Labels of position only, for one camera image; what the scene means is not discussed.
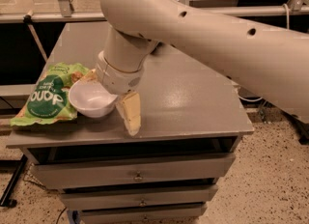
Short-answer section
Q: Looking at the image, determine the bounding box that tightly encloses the white bowl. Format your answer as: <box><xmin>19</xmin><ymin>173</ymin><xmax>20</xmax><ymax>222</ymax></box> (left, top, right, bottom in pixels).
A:
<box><xmin>69</xmin><ymin>80</ymin><xmax>118</xmax><ymax>118</ymax></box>

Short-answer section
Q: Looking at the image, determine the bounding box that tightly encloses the middle grey drawer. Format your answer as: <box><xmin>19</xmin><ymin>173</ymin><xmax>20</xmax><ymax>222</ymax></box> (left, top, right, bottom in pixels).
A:
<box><xmin>60</xmin><ymin>184</ymin><xmax>218</xmax><ymax>210</ymax></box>

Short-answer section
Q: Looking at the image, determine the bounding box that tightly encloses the bottom grey drawer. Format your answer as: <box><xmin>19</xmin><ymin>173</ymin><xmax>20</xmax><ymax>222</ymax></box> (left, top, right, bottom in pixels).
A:
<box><xmin>79</xmin><ymin>203</ymin><xmax>206</xmax><ymax>224</ymax></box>

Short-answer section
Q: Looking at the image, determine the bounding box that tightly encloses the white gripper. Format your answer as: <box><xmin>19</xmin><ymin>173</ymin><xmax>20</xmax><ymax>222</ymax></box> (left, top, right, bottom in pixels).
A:
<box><xmin>79</xmin><ymin>51</ymin><xmax>144</xmax><ymax>136</ymax></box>

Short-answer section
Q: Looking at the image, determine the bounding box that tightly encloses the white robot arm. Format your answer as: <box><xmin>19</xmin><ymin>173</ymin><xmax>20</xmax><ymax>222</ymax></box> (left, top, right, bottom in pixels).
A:
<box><xmin>96</xmin><ymin>0</ymin><xmax>309</xmax><ymax>123</ymax></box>

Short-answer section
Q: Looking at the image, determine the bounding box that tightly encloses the metal frame rail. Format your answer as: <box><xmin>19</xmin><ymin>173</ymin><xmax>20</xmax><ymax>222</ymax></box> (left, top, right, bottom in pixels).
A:
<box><xmin>0</xmin><ymin>6</ymin><xmax>309</xmax><ymax>24</ymax></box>

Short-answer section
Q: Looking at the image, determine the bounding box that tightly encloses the black floor stand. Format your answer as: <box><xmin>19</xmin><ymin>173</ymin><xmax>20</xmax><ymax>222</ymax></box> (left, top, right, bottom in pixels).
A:
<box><xmin>0</xmin><ymin>155</ymin><xmax>27</xmax><ymax>209</ymax></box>

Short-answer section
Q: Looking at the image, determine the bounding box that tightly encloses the grey drawer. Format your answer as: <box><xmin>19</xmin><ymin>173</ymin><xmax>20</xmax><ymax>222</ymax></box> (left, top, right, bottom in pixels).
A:
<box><xmin>79</xmin><ymin>203</ymin><xmax>206</xmax><ymax>224</ymax></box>
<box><xmin>31</xmin><ymin>153</ymin><xmax>235</xmax><ymax>189</ymax></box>
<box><xmin>60</xmin><ymin>184</ymin><xmax>218</xmax><ymax>210</ymax></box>

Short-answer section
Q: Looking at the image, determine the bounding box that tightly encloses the top grey drawer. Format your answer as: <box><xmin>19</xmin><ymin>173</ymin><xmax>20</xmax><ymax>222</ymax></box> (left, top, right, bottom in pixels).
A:
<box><xmin>31</xmin><ymin>153</ymin><xmax>235</xmax><ymax>189</ymax></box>

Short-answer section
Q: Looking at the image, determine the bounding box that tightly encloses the green rice chip bag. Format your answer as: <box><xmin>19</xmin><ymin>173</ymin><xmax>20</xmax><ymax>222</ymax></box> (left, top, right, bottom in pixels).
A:
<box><xmin>10</xmin><ymin>63</ymin><xmax>90</xmax><ymax>126</ymax></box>

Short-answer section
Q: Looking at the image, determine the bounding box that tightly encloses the grey drawer cabinet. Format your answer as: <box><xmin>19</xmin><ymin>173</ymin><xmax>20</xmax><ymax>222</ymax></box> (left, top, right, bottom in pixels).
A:
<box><xmin>5</xmin><ymin>18</ymin><xmax>255</xmax><ymax>224</ymax></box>

